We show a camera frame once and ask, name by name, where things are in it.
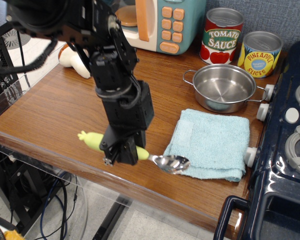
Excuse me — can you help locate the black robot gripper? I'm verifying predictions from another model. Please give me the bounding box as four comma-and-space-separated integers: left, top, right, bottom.
96, 80, 154, 166

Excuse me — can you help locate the spoon with green handle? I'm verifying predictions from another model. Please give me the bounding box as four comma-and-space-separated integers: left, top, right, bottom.
77, 130, 190, 175

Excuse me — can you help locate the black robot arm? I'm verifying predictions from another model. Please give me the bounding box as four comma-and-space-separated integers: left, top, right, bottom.
6, 0, 154, 165

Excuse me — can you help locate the plush mushroom toy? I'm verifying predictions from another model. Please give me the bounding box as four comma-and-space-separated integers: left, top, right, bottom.
58, 43, 91, 79

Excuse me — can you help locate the small steel pot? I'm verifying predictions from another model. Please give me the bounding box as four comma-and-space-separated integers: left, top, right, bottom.
182, 63, 268, 114

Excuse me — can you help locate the black table leg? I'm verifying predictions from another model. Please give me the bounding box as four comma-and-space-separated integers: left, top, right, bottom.
92, 199, 132, 240

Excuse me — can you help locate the light blue folded cloth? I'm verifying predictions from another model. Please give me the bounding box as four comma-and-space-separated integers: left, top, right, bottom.
164, 109, 250, 182

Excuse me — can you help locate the toy microwave oven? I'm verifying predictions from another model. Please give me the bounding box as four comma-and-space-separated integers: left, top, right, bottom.
110, 0, 206, 55

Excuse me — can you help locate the black computer tower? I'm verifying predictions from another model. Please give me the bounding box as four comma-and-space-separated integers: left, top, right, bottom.
0, 34, 20, 103

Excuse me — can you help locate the yellow object at corner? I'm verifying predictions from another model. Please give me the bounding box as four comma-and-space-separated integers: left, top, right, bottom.
0, 229, 25, 240

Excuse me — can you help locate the clear acrylic side panel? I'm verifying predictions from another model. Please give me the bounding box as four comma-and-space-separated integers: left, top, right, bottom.
0, 23, 65, 115

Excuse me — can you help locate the tomato sauce can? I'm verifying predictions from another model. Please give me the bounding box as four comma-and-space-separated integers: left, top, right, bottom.
199, 7, 245, 64

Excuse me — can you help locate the dark blue toy stove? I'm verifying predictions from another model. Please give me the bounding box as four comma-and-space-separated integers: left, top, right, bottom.
213, 41, 300, 240

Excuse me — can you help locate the pineapple slices can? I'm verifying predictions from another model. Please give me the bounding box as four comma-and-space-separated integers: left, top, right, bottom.
237, 31, 284, 78

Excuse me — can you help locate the blue floor cable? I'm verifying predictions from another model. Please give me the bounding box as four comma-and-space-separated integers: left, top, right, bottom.
39, 174, 78, 240

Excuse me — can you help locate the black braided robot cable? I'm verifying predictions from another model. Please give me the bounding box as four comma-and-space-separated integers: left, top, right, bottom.
0, 38, 59, 76

